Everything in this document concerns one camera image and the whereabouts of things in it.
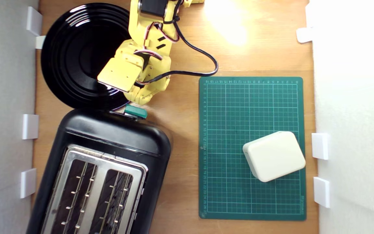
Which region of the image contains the green toaster lever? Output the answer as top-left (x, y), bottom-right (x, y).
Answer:
top-left (124, 104), bottom-right (148, 119)

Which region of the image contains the black two-slot toaster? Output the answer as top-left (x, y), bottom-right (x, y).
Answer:
top-left (26, 109), bottom-right (172, 234)

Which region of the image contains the black plate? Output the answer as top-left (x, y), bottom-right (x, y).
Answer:
top-left (41, 3), bottom-right (153, 111)

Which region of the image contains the green cutting mat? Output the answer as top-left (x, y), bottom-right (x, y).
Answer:
top-left (199, 76), bottom-right (307, 221)

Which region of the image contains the white block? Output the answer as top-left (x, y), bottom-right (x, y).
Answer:
top-left (242, 131), bottom-right (306, 183)

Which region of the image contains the yellow wrist camera housing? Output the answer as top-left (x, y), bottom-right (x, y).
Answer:
top-left (97, 58), bottom-right (142, 93)

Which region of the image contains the black cable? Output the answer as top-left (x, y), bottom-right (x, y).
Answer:
top-left (134, 18), bottom-right (219, 86)

